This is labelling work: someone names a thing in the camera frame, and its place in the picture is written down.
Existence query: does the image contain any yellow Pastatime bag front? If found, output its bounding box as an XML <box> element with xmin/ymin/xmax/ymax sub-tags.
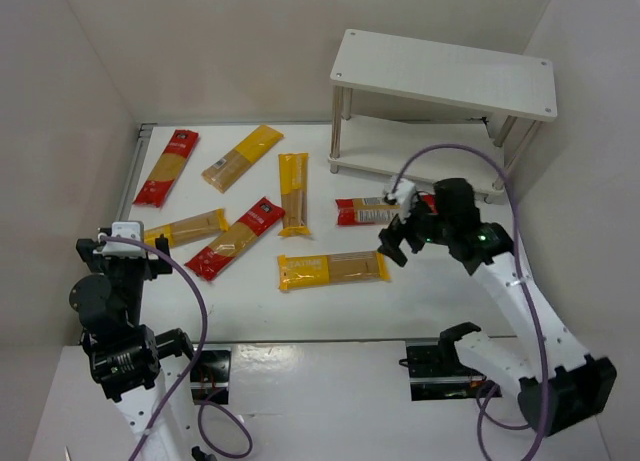
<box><xmin>277</xmin><ymin>251</ymin><xmax>391</xmax><ymax>291</ymax></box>

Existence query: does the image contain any yellow pastatime bag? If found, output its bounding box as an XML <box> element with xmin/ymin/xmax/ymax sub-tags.
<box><xmin>277</xmin><ymin>251</ymin><xmax>391</xmax><ymax>291</ymax></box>
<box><xmin>144</xmin><ymin>208</ymin><xmax>229</xmax><ymax>248</ymax></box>

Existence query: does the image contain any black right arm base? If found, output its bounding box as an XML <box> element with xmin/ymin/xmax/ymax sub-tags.
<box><xmin>398</xmin><ymin>343</ymin><xmax>487</xmax><ymax>402</ymax></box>

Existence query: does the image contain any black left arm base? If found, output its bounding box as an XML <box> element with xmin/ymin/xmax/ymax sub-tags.
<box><xmin>190</xmin><ymin>345</ymin><xmax>232</xmax><ymax>405</ymax></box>

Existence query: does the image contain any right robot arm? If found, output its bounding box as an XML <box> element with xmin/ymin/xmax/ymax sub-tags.
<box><xmin>378</xmin><ymin>176</ymin><xmax>617</xmax><ymax>437</ymax></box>

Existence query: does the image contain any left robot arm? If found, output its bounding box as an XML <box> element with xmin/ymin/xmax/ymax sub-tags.
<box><xmin>69</xmin><ymin>228</ymin><xmax>210</xmax><ymax>460</ymax></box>

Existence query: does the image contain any red spaghetti bag near shelf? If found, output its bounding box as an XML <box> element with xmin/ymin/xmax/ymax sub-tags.
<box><xmin>335</xmin><ymin>197</ymin><xmax>399</xmax><ymax>227</ymax></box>

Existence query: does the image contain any white two-tier shelf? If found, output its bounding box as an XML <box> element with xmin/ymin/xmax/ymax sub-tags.
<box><xmin>328</xmin><ymin>29</ymin><xmax>557</xmax><ymax>203</ymax></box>

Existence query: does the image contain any red spaghetti bag centre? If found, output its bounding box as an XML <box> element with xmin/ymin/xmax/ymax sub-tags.
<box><xmin>185</xmin><ymin>197</ymin><xmax>285</xmax><ymax>281</ymax></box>

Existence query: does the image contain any yellow Pastatime bag left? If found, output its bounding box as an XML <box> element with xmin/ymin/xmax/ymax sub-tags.
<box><xmin>144</xmin><ymin>208</ymin><xmax>229</xmax><ymax>248</ymax></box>

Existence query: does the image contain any red spaghetti bag far left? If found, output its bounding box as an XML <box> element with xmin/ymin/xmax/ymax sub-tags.
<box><xmin>133</xmin><ymin>130</ymin><xmax>199</xmax><ymax>208</ymax></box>

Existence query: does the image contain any yellow spaghetti bag centre upright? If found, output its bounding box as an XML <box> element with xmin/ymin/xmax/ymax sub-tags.
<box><xmin>278</xmin><ymin>153</ymin><xmax>311</xmax><ymax>237</ymax></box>

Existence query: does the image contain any yellow spaghetti bag with barcode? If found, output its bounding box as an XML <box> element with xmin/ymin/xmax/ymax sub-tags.
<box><xmin>202</xmin><ymin>125</ymin><xmax>284</xmax><ymax>193</ymax></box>

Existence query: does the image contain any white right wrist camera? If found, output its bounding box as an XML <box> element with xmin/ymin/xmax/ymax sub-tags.
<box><xmin>383</xmin><ymin>175</ymin><xmax>418</xmax><ymax>223</ymax></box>

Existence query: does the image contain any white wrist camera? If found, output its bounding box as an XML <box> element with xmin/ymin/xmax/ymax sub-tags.
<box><xmin>383</xmin><ymin>175</ymin><xmax>418</xmax><ymax>223</ymax></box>
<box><xmin>93</xmin><ymin>221</ymin><xmax>146</xmax><ymax>259</ymax></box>

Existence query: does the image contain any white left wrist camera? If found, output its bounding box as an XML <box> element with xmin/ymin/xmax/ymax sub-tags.
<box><xmin>93</xmin><ymin>221</ymin><xmax>146</xmax><ymax>259</ymax></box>

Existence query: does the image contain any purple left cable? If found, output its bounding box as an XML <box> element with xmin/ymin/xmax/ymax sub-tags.
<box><xmin>102</xmin><ymin>234</ymin><xmax>254</xmax><ymax>461</ymax></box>

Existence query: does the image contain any purple cable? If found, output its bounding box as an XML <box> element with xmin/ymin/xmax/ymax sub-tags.
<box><xmin>392</xmin><ymin>143</ymin><xmax>551</xmax><ymax>461</ymax></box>
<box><xmin>102</xmin><ymin>234</ymin><xmax>254</xmax><ymax>461</ymax></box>

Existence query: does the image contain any aluminium table edge rail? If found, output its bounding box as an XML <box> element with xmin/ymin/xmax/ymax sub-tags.
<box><xmin>115</xmin><ymin>123</ymin><xmax>156</xmax><ymax>221</ymax></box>

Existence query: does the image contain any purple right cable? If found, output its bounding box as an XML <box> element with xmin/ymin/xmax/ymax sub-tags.
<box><xmin>392</xmin><ymin>143</ymin><xmax>551</xmax><ymax>461</ymax></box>

